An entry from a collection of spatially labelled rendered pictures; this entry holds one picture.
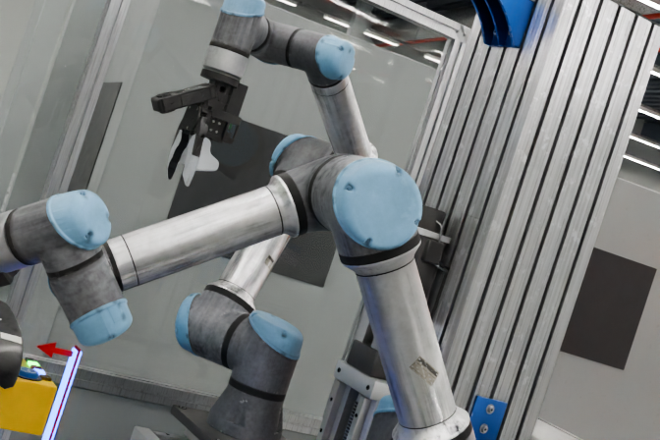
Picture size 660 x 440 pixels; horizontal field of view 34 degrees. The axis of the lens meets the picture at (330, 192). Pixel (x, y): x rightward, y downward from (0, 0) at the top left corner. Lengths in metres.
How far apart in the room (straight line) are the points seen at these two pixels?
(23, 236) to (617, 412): 4.78
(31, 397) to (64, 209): 0.66
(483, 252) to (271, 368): 0.49
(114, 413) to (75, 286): 1.19
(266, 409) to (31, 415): 0.45
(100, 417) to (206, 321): 0.47
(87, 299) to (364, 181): 0.38
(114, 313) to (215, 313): 0.80
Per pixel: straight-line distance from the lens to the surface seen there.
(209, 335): 2.16
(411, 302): 1.50
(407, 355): 1.52
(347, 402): 2.01
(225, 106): 1.97
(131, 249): 1.51
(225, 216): 1.53
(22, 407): 1.95
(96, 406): 2.52
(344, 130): 2.11
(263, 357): 2.11
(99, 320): 1.39
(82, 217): 1.34
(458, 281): 1.94
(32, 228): 1.37
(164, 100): 1.92
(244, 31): 1.96
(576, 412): 5.77
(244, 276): 2.22
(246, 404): 2.12
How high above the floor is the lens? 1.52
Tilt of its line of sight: level
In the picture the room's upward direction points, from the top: 18 degrees clockwise
